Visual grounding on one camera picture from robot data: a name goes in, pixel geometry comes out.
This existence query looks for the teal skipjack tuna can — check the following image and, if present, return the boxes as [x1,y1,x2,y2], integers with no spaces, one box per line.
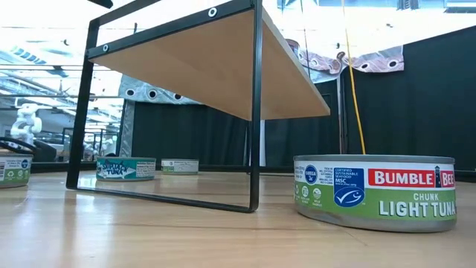
[95,156,157,182]

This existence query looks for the Bumble Bee light tuna can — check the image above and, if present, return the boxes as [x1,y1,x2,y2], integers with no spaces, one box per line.
[0,153,33,189]
[292,154,457,234]
[161,159,200,176]

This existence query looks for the wooden shelf black metal legs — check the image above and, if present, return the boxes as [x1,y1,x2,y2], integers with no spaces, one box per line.
[65,0,331,214]

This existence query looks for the silver grommeted curtain flap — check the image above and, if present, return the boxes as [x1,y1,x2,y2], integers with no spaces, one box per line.
[296,39,405,83]
[118,73,205,165]

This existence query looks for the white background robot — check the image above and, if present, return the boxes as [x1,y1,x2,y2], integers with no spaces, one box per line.
[10,103,44,150]

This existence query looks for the black curtain panel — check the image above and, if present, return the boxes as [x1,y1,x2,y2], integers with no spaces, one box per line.
[264,25,476,173]
[132,100,249,168]

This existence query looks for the black background box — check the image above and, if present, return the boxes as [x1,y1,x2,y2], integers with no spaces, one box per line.
[33,139,59,163]

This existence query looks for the black curtain stand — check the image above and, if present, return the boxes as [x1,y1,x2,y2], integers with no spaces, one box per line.
[336,72,349,168]

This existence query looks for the black aluminium rig frame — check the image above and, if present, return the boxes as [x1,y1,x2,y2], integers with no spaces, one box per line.
[31,161,476,183]

